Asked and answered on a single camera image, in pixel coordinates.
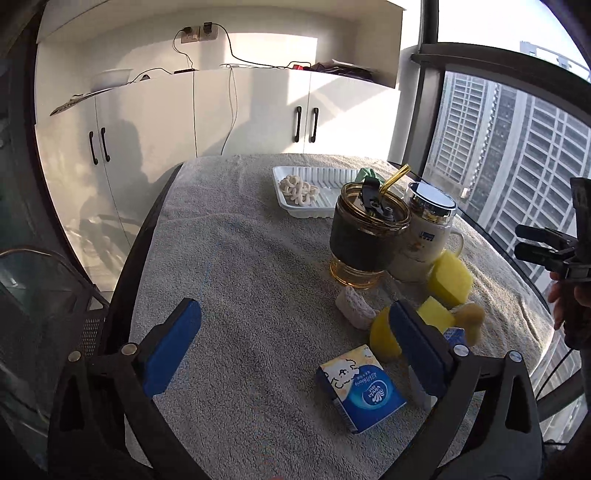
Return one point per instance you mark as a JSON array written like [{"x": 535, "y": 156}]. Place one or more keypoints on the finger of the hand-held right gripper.
[
  {"x": 542, "y": 256},
  {"x": 545, "y": 234}
]

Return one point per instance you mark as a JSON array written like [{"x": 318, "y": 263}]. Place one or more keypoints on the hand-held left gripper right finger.
[{"x": 415, "y": 350}]

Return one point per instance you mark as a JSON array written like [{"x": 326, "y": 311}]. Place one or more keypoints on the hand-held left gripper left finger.
[{"x": 173, "y": 350}]

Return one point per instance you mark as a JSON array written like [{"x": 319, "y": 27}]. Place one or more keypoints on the yellow egg-shaped sponge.
[{"x": 381, "y": 334}]

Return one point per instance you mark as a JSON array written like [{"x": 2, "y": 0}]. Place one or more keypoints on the small yellow rectangular sponge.
[{"x": 436, "y": 314}]

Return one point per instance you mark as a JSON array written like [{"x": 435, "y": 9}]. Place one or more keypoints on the blue tissue packet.
[
  {"x": 455, "y": 334},
  {"x": 360, "y": 392}
]

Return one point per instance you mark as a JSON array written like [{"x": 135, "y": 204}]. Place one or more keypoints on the beige gourd-shaped sponge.
[{"x": 471, "y": 316}]

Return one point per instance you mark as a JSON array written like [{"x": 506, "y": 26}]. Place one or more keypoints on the white knitted pad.
[{"x": 353, "y": 307}]

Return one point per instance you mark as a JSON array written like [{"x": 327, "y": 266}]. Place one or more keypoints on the large yellow rectangular sponge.
[{"x": 450, "y": 277}]

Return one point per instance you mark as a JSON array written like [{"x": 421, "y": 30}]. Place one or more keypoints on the green cloth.
[{"x": 367, "y": 175}]

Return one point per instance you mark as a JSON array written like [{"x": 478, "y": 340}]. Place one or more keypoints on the white plastic tray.
[{"x": 323, "y": 177}]

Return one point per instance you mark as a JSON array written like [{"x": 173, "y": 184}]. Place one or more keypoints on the person's right hand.
[{"x": 558, "y": 300}]

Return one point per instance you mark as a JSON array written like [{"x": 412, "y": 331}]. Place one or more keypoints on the high-rise building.
[{"x": 517, "y": 147}]

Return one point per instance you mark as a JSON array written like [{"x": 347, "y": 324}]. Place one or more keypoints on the white mug chrome lid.
[{"x": 425, "y": 244}]

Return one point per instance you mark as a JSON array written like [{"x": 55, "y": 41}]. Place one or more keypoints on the grey towel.
[{"x": 254, "y": 277}]

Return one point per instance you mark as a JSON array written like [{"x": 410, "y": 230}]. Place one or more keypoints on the amber glass cup black sleeve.
[{"x": 355, "y": 240}]

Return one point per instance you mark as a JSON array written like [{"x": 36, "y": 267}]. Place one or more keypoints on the black mesh office chair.
[{"x": 41, "y": 300}]

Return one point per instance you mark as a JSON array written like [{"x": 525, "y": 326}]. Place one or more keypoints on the yellow straw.
[{"x": 397, "y": 177}]

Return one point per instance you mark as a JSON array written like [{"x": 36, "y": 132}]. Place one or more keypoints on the white knitted scrunchie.
[{"x": 295, "y": 189}]

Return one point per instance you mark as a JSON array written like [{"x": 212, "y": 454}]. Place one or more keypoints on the white base cabinet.
[{"x": 258, "y": 115}]

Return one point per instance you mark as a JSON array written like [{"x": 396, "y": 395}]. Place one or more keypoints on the dark cloth pile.
[{"x": 344, "y": 70}]

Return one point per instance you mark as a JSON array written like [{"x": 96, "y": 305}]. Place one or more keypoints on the grey flat object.
[{"x": 74, "y": 102}]

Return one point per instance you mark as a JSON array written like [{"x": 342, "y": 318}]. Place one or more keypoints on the white bowl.
[{"x": 111, "y": 79}]

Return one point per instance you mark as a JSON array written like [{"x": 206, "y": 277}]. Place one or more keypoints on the black flat device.
[{"x": 184, "y": 71}]

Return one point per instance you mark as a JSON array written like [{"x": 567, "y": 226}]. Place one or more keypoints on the red small item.
[{"x": 301, "y": 66}]

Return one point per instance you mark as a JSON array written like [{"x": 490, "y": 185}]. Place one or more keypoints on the black window frame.
[{"x": 427, "y": 83}]

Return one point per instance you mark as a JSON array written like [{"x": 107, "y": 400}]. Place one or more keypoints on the wall socket plate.
[{"x": 198, "y": 37}]

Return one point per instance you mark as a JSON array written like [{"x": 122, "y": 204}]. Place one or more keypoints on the white wall cabinet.
[{"x": 207, "y": 11}]

